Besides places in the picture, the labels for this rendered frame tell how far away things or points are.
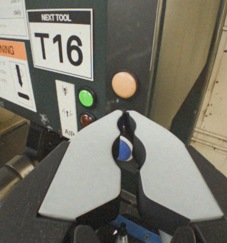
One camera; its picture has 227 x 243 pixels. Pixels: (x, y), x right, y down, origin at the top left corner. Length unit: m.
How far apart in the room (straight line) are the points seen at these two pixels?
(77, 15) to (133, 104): 0.10
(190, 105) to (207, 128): 0.47
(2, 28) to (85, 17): 0.15
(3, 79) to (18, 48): 0.09
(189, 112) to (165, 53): 0.76
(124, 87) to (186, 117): 0.78
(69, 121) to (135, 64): 0.13
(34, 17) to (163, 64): 0.16
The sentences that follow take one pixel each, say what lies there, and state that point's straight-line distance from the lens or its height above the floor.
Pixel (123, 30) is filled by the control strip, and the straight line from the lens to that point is 0.17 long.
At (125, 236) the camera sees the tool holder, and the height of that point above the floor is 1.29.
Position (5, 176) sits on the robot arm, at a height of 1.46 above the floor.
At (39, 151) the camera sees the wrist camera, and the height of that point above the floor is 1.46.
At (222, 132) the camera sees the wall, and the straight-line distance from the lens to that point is 1.36.
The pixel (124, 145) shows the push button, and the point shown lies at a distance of 0.21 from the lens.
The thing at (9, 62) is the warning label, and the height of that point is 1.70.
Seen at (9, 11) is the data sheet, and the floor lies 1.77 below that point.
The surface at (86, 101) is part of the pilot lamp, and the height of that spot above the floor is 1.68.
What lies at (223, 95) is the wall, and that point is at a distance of 1.25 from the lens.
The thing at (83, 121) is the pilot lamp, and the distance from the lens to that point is 0.23.
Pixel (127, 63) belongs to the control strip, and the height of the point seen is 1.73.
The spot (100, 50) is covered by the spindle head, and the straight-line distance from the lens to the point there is 0.19.
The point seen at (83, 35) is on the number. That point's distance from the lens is 0.20.
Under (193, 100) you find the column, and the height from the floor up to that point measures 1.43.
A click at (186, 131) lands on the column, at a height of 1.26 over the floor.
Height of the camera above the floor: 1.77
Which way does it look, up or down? 32 degrees down
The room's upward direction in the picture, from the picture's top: 3 degrees clockwise
